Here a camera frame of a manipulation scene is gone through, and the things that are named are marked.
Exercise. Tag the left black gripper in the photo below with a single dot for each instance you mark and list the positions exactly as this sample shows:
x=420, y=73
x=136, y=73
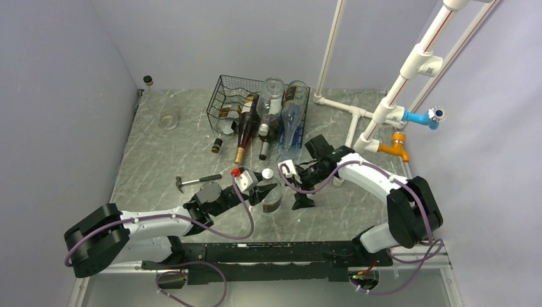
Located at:
x=259, y=192

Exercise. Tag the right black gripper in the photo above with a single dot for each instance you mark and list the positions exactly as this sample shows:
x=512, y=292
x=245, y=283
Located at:
x=302, y=201

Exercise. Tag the clear bottle silver cap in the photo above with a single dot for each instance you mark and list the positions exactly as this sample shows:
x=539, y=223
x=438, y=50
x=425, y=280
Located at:
x=274, y=199

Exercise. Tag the clear bottle dark neck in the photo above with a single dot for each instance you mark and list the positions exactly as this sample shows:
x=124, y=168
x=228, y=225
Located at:
x=270, y=103

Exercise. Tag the clear bottle blue medallion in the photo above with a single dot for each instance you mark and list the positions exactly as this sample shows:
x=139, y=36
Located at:
x=165, y=113

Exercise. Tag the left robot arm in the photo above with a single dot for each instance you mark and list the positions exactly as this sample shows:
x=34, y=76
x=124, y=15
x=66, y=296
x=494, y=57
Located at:
x=109, y=235

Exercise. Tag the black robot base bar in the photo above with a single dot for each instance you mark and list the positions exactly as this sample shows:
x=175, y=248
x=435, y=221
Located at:
x=271, y=261

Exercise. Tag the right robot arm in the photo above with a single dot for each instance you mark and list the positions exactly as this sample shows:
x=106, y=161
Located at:
x=412, y=212

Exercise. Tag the lower bottle silver cap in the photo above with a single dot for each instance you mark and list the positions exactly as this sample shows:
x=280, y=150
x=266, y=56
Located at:
x=269, y=142

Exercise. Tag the dark wine bottle gold cap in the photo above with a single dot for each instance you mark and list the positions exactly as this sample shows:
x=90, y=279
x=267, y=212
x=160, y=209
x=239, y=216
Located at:
x=248, y=121

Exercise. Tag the lower bottle black gold cap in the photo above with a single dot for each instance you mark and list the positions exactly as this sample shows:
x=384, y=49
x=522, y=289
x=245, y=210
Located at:
x=226, y=124

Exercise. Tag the blue tinted clear bottle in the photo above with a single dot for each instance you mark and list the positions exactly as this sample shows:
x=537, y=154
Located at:
x=292, y=111

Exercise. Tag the small black hammer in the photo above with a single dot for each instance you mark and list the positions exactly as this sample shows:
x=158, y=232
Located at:
x=179, y=183

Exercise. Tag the orange faucet tap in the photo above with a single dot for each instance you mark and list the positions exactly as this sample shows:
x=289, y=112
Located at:
x=397, y=148

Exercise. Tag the blue faucet tap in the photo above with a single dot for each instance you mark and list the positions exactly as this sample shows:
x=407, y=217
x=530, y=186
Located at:
x=432, y=118

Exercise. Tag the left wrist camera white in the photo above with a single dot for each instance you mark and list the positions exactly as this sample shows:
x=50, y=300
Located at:
x=244, y=179

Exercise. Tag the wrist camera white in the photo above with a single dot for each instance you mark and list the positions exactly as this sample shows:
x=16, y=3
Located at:
x=288, y=170
x=244, y=179

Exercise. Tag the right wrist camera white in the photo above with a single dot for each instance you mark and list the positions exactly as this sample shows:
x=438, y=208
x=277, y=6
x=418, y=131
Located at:
x=288, y=170

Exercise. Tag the black wire wine rack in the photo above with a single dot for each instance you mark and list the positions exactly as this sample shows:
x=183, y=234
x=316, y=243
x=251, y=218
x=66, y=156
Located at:
x=236, y=89

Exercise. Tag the white pvc pipe frame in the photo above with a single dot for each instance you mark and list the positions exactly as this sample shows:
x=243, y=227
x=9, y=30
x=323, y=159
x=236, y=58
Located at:
x=362, y=45

